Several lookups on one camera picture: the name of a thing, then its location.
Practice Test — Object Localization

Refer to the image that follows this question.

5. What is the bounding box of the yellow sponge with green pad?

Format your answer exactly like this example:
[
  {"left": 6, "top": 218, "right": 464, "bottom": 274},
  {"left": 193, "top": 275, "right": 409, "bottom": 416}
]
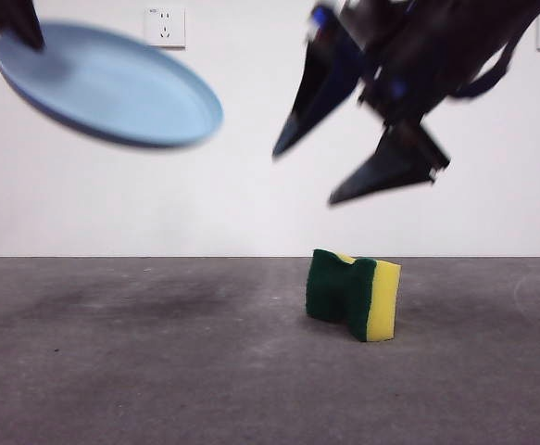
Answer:
[{"left": 306, "top": 248, "right": 400, "bottom": 345}]

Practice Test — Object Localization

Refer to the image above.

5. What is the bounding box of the blue round plate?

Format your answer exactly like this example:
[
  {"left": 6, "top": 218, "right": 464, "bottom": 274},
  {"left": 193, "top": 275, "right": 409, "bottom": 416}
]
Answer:
[{"left": 0, "top": 19, "right": 225, "bottom": 149}]

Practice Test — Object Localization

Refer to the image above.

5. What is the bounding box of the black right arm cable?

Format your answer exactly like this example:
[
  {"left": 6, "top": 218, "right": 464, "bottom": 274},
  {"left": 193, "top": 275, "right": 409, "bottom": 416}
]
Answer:
[{"left": 452, "top": 39, "right": 517, "bottom": 99}]

